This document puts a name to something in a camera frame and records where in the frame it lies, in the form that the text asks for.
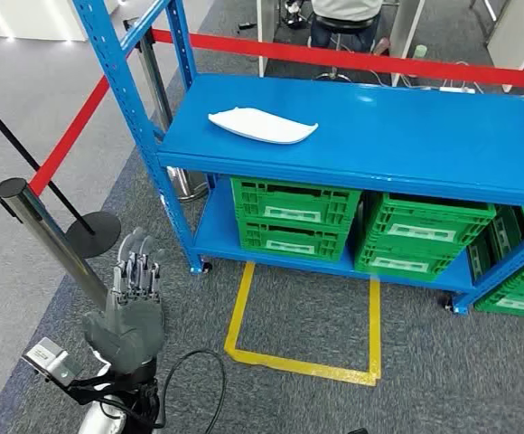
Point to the black round stool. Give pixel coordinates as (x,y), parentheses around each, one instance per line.
(343,24)

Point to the blue metal shelf rack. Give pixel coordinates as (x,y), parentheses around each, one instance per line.
(379,132)

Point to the person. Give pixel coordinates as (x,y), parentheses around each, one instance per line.
(343,9)

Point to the yellow floor tape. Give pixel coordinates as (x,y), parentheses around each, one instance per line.
(298,366)

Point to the pale green bottle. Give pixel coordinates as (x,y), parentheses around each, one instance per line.
(420,51)

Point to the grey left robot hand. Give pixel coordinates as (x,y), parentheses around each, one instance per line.
(128,335)

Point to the black device under desk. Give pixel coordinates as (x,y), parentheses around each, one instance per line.
(294,15)

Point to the white lit cabinet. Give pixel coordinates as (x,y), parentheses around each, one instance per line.
(40,18)

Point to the short red barrier belt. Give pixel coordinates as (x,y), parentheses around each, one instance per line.
(67,141)

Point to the long red barrier belt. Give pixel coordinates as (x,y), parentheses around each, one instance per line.
(334,57)

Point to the black stanchion with round base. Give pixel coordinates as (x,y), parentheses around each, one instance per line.
(94,236)

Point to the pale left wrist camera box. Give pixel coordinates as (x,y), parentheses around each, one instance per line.
(49,359)

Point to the black power adapter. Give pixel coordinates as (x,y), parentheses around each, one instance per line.
(247,26)

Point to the chrome stanchion post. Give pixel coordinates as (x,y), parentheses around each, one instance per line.
(49,236)
(153,78)

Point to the pink bottle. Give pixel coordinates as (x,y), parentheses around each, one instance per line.
(381,47)

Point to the white curved plastic part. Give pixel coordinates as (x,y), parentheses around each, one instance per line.
(262,126)

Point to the white partition panel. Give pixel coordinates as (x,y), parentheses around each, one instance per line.
(519,30)

